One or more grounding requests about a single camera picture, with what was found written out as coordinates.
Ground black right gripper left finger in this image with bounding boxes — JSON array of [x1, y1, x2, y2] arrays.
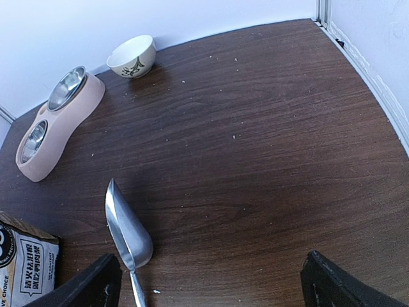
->
[[27, 254, 122, 307]]

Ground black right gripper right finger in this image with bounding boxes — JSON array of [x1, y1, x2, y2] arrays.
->
[[300, 250, 405, 307]]

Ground pet food bag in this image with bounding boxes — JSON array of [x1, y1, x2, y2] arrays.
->
[[1, 211, 60, 306]]

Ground metal food scoop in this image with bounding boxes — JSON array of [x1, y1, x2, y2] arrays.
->
[[105, 178, 153, 306]]

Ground pink double pet feeder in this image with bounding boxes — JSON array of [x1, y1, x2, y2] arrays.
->
[[15, 71, 105, 182]]

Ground front steel feeder bowl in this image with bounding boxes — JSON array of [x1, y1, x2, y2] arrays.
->
[[21, 120, 48, 163]]

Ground steel feeder bowl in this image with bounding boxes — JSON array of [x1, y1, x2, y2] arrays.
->
[[47, 66, 87, 112], [21, 120, 48, 163]]

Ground rear steel feeder bowl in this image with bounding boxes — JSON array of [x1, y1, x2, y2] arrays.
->
[[47, 66, 87, 112]]

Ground white floral ceramic bowl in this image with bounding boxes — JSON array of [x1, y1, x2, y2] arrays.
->
[[106, 35, 157, 79]]

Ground left aluminium frame post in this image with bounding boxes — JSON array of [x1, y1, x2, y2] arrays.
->
[[0, 105, 16, 124]]

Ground aluminium frame post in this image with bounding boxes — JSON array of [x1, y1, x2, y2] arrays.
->
[[0, 105, 16, 124], [316, 0, 332, 29]]

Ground right aluminium frame post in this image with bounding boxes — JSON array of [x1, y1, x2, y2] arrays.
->
[[316, 0, 332, 29]]

